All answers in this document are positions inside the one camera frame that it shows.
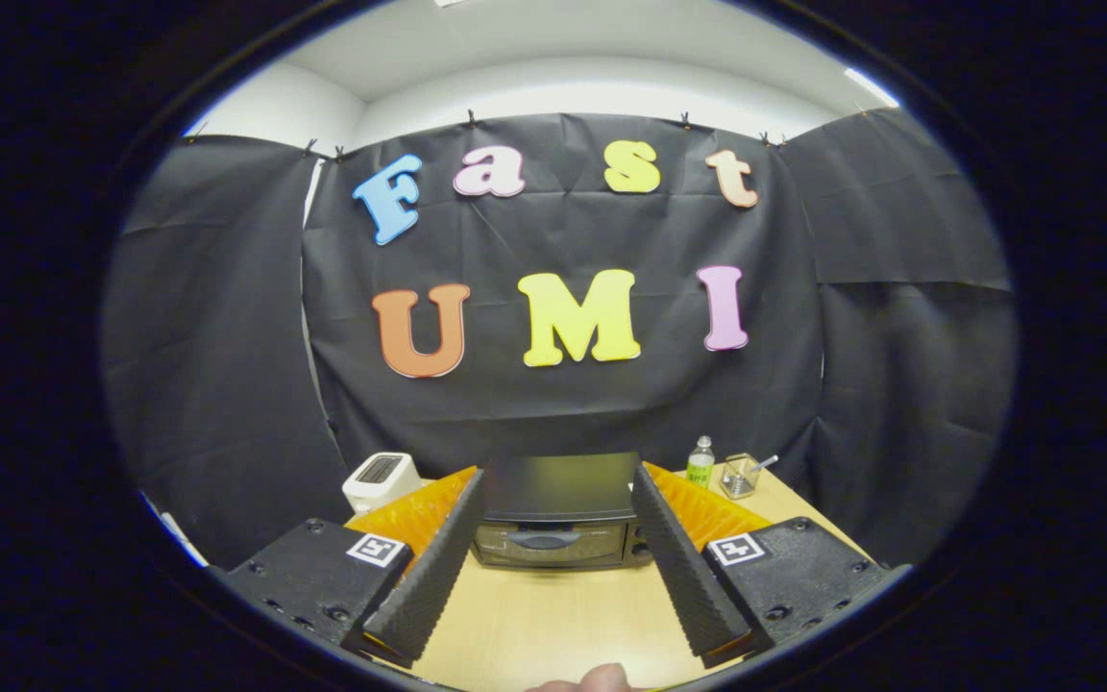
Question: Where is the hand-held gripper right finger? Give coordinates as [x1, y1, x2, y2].
[630, 462, 905, 669]

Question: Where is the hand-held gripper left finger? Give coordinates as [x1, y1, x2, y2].
[225, 466, 485, 670]

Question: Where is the clear bottle with green label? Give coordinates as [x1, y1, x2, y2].
[686, 435, 716, 489]

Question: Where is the black toaster oven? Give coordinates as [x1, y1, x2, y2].
[470, 454, 655, 570]

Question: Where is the white pop-up toaster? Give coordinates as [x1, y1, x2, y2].
[342, 452, 423, 515]

